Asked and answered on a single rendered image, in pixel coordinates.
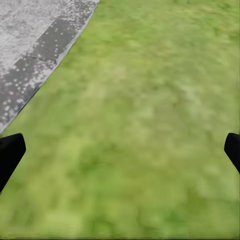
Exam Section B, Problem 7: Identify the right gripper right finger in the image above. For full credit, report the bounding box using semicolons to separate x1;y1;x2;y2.
224;133;240;173

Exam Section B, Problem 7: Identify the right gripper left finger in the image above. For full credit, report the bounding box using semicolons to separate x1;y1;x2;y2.
0;133;26;193

